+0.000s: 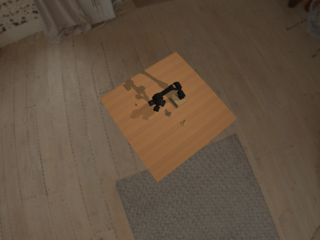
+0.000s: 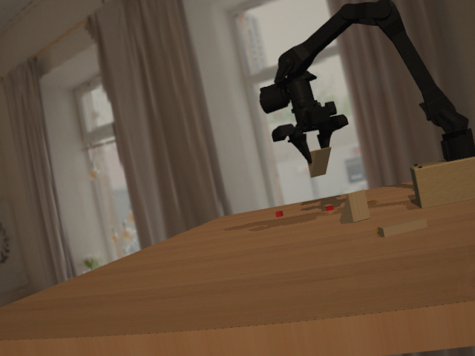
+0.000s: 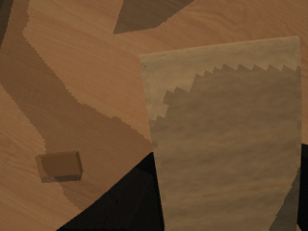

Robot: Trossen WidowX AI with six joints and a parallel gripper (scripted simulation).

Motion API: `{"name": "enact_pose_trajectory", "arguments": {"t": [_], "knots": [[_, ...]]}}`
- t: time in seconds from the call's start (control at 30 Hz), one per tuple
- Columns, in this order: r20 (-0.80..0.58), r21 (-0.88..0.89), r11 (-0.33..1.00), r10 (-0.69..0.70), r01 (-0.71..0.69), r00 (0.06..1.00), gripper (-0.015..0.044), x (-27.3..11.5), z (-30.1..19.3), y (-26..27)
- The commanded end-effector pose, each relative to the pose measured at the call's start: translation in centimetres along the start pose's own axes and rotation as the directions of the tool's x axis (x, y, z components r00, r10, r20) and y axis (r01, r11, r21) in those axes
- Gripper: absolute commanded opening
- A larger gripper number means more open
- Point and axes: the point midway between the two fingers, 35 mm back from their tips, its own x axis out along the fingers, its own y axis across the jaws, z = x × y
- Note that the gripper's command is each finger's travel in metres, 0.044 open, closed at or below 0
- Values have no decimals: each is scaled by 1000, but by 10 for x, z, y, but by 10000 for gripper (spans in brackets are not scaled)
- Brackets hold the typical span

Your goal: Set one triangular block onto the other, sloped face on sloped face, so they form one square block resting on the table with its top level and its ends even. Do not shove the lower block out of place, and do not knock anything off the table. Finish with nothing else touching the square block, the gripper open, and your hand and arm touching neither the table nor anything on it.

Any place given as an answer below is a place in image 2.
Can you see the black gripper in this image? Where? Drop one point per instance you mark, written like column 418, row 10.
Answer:
column 296, row 133

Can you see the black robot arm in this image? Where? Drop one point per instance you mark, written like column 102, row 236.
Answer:
column 292, row 77

